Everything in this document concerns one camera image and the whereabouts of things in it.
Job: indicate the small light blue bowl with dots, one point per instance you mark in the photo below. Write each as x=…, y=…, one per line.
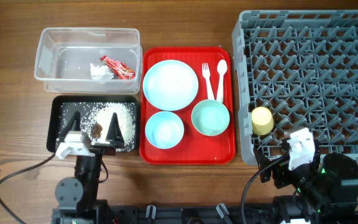
x=164, y=130

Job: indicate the black tray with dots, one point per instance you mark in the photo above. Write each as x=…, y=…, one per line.
x=57, y=102

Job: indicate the white plastic fork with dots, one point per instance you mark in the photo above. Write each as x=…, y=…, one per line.
x=206, y=74

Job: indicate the clear plastic bin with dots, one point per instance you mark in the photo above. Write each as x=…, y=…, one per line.
x=64, y=55

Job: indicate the white rice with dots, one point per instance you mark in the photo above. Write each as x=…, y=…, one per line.
x=101, y=112

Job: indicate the white tissue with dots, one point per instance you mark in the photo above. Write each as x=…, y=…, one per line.
x=101, y=72

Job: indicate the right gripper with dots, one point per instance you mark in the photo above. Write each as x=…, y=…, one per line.
x=277, y=175

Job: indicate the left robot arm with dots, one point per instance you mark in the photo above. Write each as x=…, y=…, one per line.
x=77, y=195

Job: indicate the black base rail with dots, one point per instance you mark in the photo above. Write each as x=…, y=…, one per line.
x=133, y=214

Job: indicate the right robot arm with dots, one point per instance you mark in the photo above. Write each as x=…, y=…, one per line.
x=326, y=189

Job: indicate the red snack wrapper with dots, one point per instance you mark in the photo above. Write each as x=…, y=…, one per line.
x=119, y=68

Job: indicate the green bowl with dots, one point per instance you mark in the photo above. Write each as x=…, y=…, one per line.
x=210, y=117

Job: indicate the yellow cup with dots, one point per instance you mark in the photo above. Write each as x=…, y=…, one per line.
x=262, y=121

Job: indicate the brown food scrap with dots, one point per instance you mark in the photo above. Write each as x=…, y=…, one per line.
x=96, y=131

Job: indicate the white plastic spoon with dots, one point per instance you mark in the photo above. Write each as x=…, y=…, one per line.
x=222, y=69

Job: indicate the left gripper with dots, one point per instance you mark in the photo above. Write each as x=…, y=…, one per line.
x=113, y=136

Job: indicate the large light blue plate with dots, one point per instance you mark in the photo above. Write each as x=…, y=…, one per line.
x=170, y=85

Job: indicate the grey dishwasher rack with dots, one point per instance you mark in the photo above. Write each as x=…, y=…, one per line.
x=302, y=66

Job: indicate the red serving tray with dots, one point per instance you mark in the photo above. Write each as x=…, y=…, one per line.
x=194, y=148

